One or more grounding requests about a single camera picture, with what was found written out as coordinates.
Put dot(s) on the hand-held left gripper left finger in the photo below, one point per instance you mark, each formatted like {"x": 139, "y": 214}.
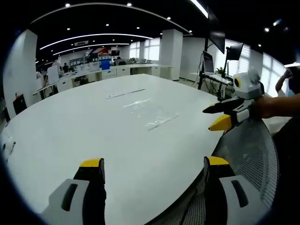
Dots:
{"x": 70, "y": 194}

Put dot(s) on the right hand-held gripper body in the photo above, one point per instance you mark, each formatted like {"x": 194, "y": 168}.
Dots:
{"x": 247, "y": 85}

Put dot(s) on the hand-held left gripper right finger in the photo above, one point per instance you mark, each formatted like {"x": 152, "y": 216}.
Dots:
{"x": 230, "y": 194}

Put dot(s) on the clear resealable bag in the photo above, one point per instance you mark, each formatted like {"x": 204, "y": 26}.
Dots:
{"x": 125, "y": 93}
{"x": 154, "y": 114}

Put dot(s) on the person's right hand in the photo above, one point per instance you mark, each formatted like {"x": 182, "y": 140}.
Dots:
{"x": 261, "y": 107}

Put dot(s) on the white side desk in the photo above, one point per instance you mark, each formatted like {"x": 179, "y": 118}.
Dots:
{"x": 218, "y": 80}

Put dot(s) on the green potted plant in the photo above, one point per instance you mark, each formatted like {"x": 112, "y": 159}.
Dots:
{"x": 220, "y": 70}

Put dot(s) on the small black monitor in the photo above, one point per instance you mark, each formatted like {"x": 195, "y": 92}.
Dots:
{"x": 234, "y": 51}

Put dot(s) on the grey mesh chair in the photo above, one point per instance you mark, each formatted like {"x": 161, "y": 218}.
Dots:
{"x": 248, "y": 152}

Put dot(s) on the black tripod stand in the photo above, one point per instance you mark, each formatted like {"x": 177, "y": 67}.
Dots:
{"x": 201, "y": 77}

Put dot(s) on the silver laptop on stand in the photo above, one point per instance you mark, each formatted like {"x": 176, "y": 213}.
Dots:
{"x": 208, "y": 62}

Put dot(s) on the person's dark clothing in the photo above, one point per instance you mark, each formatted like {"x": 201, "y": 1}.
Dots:
{"x": 289, "y": 159}

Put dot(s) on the long white office counter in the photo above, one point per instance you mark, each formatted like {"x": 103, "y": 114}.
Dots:
{"x": 131, "y": 70}

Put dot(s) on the blue plastic crate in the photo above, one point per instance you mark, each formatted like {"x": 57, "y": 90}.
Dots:
{"x": 105, "y": 65}

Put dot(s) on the large black wall screen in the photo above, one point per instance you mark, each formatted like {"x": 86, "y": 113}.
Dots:
{"x": 216, "y": 35}

